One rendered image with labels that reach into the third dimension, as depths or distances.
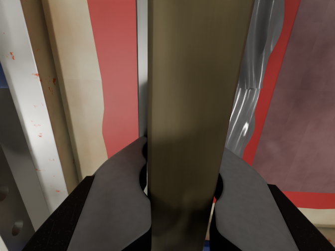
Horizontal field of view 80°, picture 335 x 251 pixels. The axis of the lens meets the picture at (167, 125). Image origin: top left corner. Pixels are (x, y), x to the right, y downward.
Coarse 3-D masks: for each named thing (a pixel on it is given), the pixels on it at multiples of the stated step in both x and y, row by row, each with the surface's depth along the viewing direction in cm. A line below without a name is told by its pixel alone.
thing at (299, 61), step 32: (96, 0) 21; (128, 0) 21; (288, 0) 21; (320, 0) 21; (96, 32) 23; (128, 32) 23; (288, 32) 22; (320, 32) 22; (128, 64) 24; (288, 64) 24; (320, 64) 24
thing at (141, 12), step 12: (144, 0) 11; (144, 12) 11; (144, 24) 11; (144, 36) 12; (144, 48) 12; (144, 60) 12; (144, 72) 12; (144, 84) 13; (144, 96) 13; (144, 108) 14; (144, 120) 14; (144, 132) 14
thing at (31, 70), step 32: (0, 0) 18; (32, 0) 20; (0, 32) 20; (32, 32) 20; (32, 64) 21; (32, 96) 23; (32, 128) 24; (64, 128) 27; (32, 160) 27; (64, 160) 28; (64, 192) 29
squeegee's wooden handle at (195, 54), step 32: (160, 0) 5; (192, 0) 5; (224, 0) 5; (160, 32) 6; (192, 32) 5; (224, 32) 5; (160, 64) 6; (192, 64) 6; (224, 64) 6; (160, 96) 6; (192, 96) 6; (224, 96) 6; (160, 128) 7; (192, 128) 7; (224, 128) 7; (160, 160) 8; (192, 160) 7; (160, 192) 8; (192, 192) 8; (160, 224) 9; (192, 224) 9
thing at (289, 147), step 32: (128, 96) 26; (288, 96) 26; (320, 96) 26; (128, 128) 28; (256, 128) 28; (288, 128) 28; (320, 128) 28; (256, 160) 30; (288, 160) 30; (320, 160) 30; (288, 192) 33; (320, 192) 33
